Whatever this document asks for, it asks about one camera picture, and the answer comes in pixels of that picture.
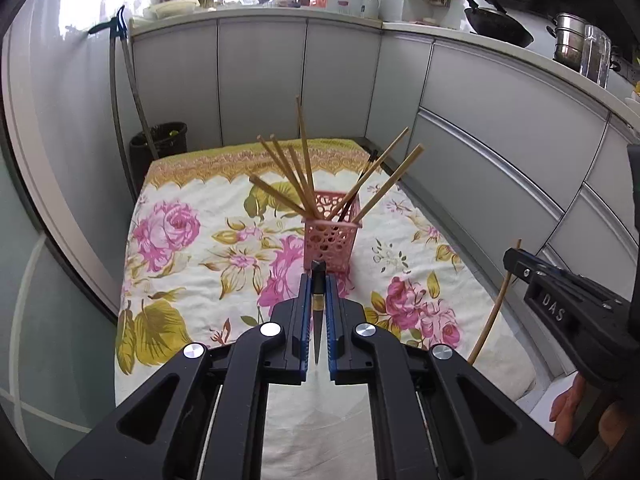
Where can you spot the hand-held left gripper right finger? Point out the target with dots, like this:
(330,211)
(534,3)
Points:
(330,340)

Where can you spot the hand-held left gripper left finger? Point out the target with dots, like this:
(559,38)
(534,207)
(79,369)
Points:
(306,340)

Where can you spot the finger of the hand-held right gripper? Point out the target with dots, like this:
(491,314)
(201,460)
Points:
(525,262)

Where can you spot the light wooden chopstick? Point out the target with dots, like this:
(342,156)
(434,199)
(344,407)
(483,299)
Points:
(492,310)

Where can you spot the pink plastic utensil basket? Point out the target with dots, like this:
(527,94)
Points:
(330,247)

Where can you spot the bunch of wooden chopsticks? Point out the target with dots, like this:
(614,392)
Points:
(305,160)

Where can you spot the person's right hand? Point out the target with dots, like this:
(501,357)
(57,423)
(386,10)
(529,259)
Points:
(565,410)

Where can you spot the floral printed blanket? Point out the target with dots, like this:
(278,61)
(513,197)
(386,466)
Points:
(200,285)

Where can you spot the grey kitchen cabinets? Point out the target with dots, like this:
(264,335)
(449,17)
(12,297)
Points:
(475,110)

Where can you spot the clear glass pitcher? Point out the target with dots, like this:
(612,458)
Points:
(595,60)

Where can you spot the steel stock pot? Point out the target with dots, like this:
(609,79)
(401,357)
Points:
(567,45)

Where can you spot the black wok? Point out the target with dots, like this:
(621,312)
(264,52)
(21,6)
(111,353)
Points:
(500,27)

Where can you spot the black trash bin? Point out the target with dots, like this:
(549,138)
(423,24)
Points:
(165,145)

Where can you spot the dark curved pole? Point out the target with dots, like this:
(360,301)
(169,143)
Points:
(114,110)

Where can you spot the white thermos jug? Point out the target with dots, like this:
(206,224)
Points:
(371,5)

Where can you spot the stacked pale bowls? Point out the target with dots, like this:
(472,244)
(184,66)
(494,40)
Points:
(170,9)

